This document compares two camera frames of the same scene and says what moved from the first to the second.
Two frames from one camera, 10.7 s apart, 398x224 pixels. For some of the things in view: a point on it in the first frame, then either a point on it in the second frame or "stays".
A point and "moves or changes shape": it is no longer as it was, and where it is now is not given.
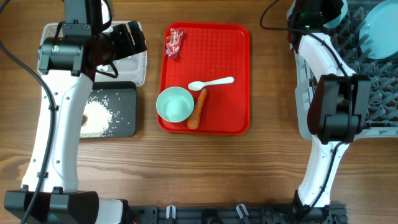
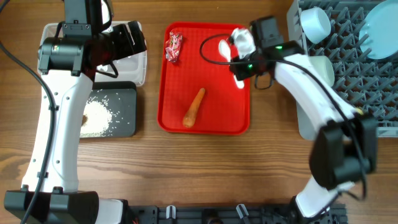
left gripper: (124, 33) stays
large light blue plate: (379, 32) stays
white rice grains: (99, 116) stays
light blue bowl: (336, 22) moves or changes shape
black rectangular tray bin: (121, 97) stays
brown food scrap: (84, 119) stays
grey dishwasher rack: (346, 37) stays
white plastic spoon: (198, 85) → (225, 50)
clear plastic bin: (132, 68) stays
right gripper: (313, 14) → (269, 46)
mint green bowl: (175, 104) moves or changes shape
